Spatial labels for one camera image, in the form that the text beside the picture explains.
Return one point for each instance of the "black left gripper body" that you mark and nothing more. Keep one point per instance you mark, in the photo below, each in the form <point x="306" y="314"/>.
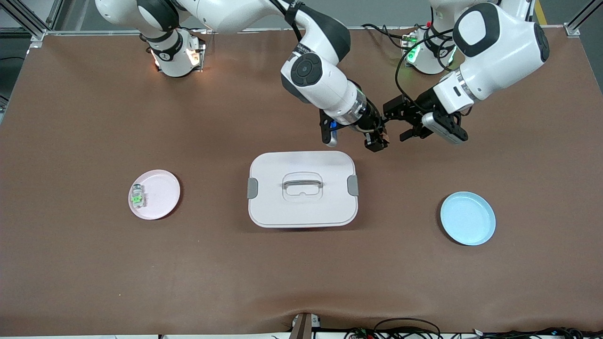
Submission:
<point x="420" y="105"/>

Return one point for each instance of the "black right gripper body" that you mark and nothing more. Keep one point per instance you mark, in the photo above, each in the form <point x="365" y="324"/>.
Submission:
<point x="372" y="123"/>

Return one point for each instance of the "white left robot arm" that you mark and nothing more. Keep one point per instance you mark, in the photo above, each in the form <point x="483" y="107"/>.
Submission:
<point x="499" y="52"/>

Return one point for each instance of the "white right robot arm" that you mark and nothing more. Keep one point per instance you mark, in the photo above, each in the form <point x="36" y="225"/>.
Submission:
<point x="325" y="89"/>

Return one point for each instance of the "white lidded storage box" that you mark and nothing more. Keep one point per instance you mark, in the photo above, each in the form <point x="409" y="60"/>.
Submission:
<point x="301" y="209"/>

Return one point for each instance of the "light blue round plate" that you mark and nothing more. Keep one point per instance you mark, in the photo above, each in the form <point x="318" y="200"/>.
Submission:
<point x="468" y="219"/>

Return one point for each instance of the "pink round plate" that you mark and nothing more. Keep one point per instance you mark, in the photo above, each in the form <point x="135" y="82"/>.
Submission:
<point x="162" y="197"/>

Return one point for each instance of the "aluminium frame profile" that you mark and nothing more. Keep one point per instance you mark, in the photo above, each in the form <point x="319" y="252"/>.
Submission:
<point x="37" y="34"/>
<point x="577" y="23"/>

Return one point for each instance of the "metal table edge bracket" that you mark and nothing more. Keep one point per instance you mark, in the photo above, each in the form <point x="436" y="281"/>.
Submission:
<point x="304" y="327"/>

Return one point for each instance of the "clear green switch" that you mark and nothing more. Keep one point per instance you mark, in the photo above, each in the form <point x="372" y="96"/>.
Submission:
<point x="137" y="197"/>

